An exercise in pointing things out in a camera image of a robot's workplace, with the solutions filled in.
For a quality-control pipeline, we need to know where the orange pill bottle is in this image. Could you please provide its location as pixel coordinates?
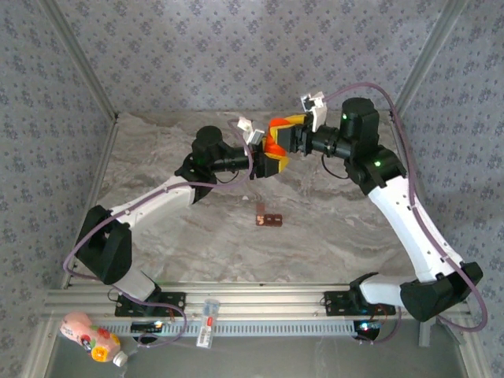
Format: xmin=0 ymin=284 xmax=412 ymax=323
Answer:
xmin=263 ymin=132 xmax=290 ymax=158

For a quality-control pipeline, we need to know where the brown pill organizer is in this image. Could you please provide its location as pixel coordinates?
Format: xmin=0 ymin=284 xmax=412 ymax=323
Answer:
xmin=254 ymin=203 xmax=284 ymax=229

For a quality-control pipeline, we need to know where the clear plastic labelled packet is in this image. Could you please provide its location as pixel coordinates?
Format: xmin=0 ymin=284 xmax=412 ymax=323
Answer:
xmin=195 ymin=298 xmax=220 ymax=350

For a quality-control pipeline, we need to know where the pink drink bottle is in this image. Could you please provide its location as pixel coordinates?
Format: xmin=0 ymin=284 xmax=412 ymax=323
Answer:
xmin=58 ymin=310 xmax=129 ymax=369

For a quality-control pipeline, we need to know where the black right gripper cable loop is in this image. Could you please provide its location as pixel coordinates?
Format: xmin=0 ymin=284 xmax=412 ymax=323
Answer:
xmin=321 ymin=154 xmax=350 ymax=180

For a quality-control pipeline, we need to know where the aluminium side rail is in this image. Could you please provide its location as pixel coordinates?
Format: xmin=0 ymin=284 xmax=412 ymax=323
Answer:
xmin=61 ymin=116 xmax=121 ymax=291
xmin=387 ymin=112 xmax=450 ymax=287

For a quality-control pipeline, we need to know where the aluminium corner post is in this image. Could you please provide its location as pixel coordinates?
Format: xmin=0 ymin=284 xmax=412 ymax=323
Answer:
xmin=389 ymin=0 xmax=472 ymax=119
xmin=37 ymin=0 xmax=121 ymax=121

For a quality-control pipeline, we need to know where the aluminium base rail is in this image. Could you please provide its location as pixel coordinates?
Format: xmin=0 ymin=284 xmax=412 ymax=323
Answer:
xmin=42 ymin=281 xmax=472 ymax=321

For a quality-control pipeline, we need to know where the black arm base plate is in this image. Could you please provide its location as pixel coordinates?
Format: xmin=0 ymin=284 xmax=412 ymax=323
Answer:
xmin=114 ymin=291 xmax=187 ymax=318
xmin=323 ymin=290 xmax=397 ymax=317

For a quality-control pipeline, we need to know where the grey slotted cable duct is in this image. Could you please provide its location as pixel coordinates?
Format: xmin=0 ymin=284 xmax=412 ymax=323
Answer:
xmin=96 ymin=317 xmax=358 ymax=339

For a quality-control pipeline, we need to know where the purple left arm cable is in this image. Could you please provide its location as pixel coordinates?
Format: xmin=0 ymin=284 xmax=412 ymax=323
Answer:
xmin=62 ymin=120 xmax=253 ymax=350

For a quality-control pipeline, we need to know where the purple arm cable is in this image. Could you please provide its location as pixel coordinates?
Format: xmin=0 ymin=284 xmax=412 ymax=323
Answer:
xmin=324 ymin=81 xmax=489 ymax=346
xmin=62 ymin=120 xmax=253 ymax=350

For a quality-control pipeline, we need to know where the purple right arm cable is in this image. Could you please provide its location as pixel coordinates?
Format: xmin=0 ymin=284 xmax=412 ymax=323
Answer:
xmin=324 ymin=81 xmax=489 ymax=346

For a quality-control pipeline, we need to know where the grey metal bracket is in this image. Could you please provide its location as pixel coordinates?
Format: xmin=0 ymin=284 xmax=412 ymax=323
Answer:
xmin=419 ymin=314 xmax=465 ymax=348

